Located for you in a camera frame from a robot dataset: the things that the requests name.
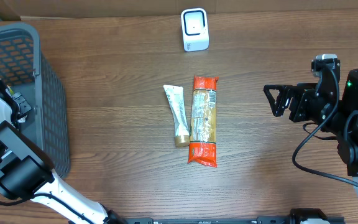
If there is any white barcode scanner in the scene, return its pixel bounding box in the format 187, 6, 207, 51
180, 8, 209, 52

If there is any grey plastic mesh basket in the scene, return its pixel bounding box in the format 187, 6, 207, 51
0, 22, 70, 177

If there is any orange spaghetti packet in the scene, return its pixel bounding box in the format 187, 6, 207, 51
188, 76, 218, 167

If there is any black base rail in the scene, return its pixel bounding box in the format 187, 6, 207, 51
126, 208, 346, 224

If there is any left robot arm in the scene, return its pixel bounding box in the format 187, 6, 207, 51
0, 80, 125, 223

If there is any white cream tube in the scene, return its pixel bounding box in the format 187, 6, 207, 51
163, 85, 190, 147

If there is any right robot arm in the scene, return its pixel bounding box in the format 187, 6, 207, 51
264, 54, 358, 197

